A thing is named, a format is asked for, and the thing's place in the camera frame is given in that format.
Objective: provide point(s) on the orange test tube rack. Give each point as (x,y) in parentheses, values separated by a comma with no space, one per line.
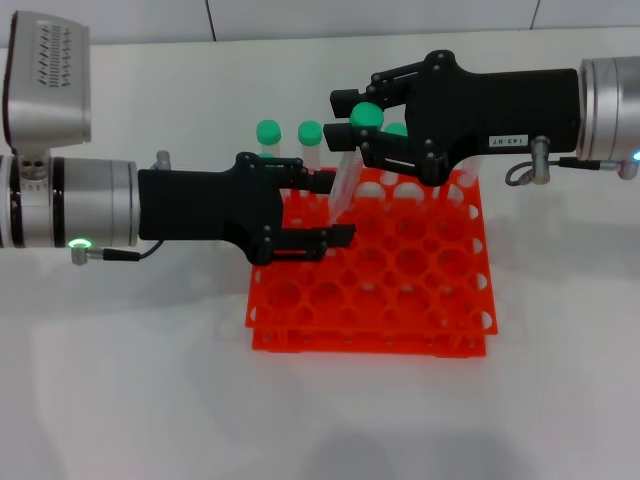
(370,302)

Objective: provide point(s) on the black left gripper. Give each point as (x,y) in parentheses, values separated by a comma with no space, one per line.
(200,205)

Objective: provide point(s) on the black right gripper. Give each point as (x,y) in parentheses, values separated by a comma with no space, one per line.
(495,107)

